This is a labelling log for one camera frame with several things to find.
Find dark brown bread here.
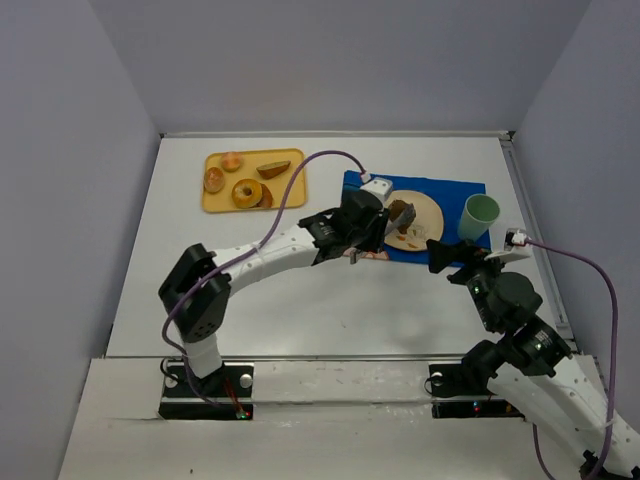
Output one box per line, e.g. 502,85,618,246
388,199,416,224

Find metal tongs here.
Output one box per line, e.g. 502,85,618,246
349,204,416,265

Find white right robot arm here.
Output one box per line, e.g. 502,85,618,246
425,230,639,479

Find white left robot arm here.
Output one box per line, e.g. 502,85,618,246
158,189,389,380

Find beige floral plate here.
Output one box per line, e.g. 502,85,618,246
385,190,444,253

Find green cup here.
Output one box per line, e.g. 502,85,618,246
457,194,501,241

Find blue patterned placemat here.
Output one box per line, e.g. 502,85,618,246
366,174,486,265

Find yellow tray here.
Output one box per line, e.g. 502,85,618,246
201,148,307,214

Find small croissant piece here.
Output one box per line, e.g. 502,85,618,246
256,183,274,209

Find half baguette slice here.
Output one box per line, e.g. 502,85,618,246
256,161,291,180

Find glazed donut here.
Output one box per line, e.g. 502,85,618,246
231,178,263,209

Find round bun top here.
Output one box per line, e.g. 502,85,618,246
220,152,244,173

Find round bun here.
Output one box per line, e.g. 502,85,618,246
203,167,225,194
220,152,244,173

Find round bun left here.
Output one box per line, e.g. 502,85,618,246
203,167,225,194

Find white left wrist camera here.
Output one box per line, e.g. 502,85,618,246
360,177,393,205

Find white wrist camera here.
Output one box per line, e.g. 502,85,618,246
485,228,532,264
360,177,393,205

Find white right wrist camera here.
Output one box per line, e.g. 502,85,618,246
485,228,532,264

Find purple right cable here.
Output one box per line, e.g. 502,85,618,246
514,234,621,480

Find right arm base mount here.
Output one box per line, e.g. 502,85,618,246
424,340,524,420

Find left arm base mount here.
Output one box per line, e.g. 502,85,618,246
158,358,254,421

